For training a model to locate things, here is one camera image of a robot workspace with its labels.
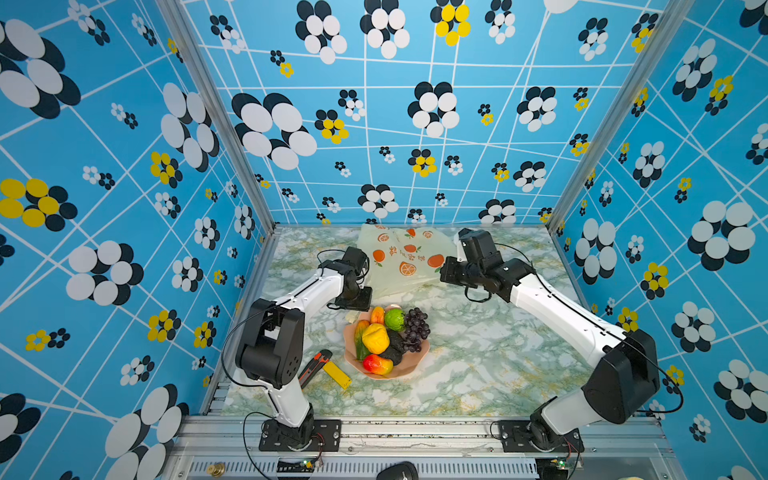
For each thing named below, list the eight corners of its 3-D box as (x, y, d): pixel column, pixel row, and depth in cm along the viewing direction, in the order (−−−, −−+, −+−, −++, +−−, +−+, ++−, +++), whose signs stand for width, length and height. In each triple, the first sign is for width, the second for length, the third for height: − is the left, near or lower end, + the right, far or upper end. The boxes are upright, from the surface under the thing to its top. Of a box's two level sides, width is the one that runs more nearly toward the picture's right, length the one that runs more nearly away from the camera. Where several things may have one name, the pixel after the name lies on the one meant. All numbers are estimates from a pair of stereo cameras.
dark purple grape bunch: (403, 358, 89) (404, 343, 80) (403, 324, 96) (403, 307, 87) (427, 358, 89) (431, 343, 80) (424, 324, 96) (427, 307, 87)
